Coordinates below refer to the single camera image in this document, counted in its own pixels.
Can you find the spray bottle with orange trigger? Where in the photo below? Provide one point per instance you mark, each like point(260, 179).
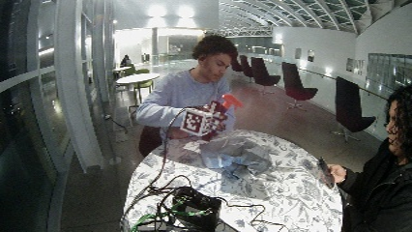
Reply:
point(232, 100)

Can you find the white marker cube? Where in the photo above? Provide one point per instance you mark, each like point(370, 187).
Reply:
point(195, 122)

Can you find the the person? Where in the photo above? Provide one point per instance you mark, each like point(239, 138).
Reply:
point(180, 92)

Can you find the grey crumpled cloth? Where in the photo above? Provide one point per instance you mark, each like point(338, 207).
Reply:
point(240, 158)

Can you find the black swivel chair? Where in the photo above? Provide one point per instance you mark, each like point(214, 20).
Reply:
point(236, 65)
point(295, 85)
point(262, 74)
point(350, 106)
point(246, 67)

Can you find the green chair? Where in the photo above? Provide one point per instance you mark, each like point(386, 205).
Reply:
point(142, 71)
point(144, 85)

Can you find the white round table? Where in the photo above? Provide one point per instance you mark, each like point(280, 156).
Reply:
point(138, 78)

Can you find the floral blue white tablecloth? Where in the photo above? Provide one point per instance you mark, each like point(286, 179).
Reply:
point(283, 193)

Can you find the black device box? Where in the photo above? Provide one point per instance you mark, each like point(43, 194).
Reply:
point(195, 208)

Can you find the dark phone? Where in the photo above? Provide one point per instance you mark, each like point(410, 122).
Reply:
point(326, 172)

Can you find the white pillar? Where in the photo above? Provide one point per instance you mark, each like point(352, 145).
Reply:
point(75, 80)

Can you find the wall picture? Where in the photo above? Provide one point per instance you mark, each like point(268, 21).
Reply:
point(298, 53)
point(355, 66)
point(311, 55)

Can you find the wall handrail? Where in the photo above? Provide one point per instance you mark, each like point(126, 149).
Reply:
point(343, 82)

